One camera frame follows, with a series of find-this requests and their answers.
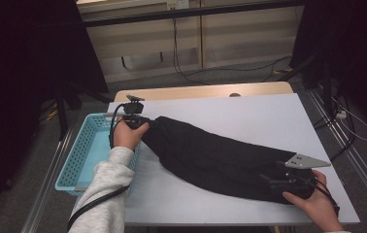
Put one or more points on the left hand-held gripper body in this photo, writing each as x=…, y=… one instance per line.
x=133, y=113

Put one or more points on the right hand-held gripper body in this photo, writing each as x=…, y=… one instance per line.
x=298, y=183

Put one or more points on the black pants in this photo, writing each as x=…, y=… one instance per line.
x=220, y=158

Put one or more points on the person's left hand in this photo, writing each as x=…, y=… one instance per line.
x=126, y=137

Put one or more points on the person's right hand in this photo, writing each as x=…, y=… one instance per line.
x=322, y=207

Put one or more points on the wooden table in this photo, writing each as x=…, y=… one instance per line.
x=188, y=90

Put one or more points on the light blue perforated plastic basket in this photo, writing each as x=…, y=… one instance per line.
x=87, y=155

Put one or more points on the black metal stand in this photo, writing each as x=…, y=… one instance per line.
x=62, y=113
x=326, y=84

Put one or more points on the white plug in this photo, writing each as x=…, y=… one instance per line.
x=340, y=114

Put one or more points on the wooden workbench with dark edge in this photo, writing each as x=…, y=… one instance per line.
x=188, y=13

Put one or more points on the black curtain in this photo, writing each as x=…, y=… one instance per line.
x=350, y=48
x=16, y=64

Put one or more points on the aluminium floor rail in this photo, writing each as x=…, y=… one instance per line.
x=359, y=168
x=47, y=181

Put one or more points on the white wall socket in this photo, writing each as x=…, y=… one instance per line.
x=178, y=4

